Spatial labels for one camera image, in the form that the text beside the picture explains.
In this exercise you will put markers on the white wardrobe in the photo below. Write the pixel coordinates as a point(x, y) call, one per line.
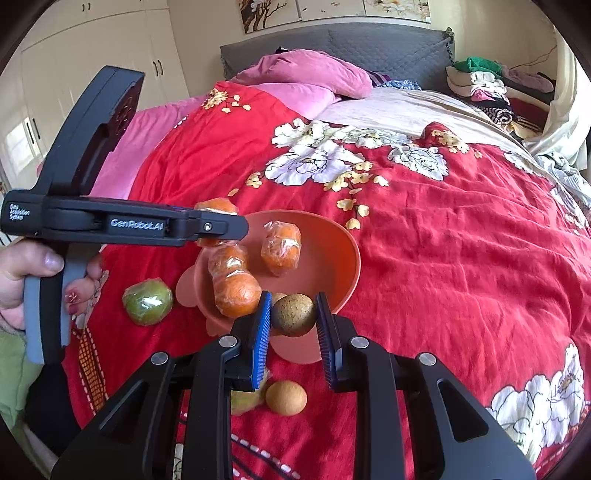
point(92, 46)

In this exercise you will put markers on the person's left hand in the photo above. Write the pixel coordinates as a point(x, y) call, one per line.
point(27, 263)

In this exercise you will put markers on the crumpled light clothes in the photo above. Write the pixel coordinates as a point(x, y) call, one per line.
point(563, 170)

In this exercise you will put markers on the orange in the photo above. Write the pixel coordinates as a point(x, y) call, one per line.
point(214, 206)
point(236, 295)
point(281, 251)
point(228, 261)

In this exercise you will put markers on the green citrus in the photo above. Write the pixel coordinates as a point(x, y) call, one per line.
point(244, 401)
point(147, 302)

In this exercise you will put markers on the cream curtain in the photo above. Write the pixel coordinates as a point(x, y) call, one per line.
point(570, 92)

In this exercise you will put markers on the floral wall painting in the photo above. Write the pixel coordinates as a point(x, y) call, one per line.
point(332, 11)

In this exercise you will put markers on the blue patterned cloth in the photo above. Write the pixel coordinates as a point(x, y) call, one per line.
point(401, 84)

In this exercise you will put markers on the grey padded headboard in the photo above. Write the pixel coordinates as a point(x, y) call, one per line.
point(369, 46)

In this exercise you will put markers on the person's dark trousers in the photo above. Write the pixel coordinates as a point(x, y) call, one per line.
point(51, 415)

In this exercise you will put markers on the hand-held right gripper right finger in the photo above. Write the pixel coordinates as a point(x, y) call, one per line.
point(325, 346)

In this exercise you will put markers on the small brown round fruit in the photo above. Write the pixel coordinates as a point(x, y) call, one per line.
point(286, 398)
point(293, 315)
point(278, 297)

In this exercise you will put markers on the pink fleece blanket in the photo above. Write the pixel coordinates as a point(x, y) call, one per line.
point(152, 124)

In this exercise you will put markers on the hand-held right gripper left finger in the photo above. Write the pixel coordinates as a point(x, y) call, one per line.
point(261, 341)

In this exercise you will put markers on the person's green top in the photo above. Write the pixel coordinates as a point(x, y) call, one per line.
point(9, 364)

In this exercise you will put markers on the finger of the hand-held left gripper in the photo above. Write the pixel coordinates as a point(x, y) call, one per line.
point(217, 227)

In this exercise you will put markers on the pile of folded clothes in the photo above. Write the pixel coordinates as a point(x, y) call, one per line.
point(489, 87)

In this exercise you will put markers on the red floral quilt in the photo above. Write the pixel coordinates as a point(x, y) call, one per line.
point(438, 240)

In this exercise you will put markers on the pink pillow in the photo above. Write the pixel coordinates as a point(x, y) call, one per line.
point(318, 69)

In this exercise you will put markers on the pink plastic bowl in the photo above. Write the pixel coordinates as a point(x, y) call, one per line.
point(323, 249)

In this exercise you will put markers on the cream bed sheet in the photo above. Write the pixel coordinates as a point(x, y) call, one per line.
point(406, 110)

